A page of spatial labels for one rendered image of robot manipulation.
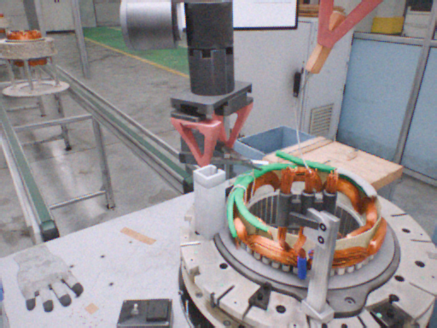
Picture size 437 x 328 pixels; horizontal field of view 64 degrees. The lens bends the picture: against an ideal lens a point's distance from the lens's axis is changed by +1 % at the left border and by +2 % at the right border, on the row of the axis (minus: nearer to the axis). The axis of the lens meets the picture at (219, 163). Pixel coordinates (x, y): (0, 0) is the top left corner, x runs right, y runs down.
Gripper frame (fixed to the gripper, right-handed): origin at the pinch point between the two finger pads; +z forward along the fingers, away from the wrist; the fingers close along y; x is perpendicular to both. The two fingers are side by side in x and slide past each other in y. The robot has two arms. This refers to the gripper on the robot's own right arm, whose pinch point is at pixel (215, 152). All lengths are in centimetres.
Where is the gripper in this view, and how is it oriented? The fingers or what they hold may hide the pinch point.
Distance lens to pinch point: 49.5
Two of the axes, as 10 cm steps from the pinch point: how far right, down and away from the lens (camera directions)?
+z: 0.4, 8.8, 4.7
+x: 8.3, 2.3, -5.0
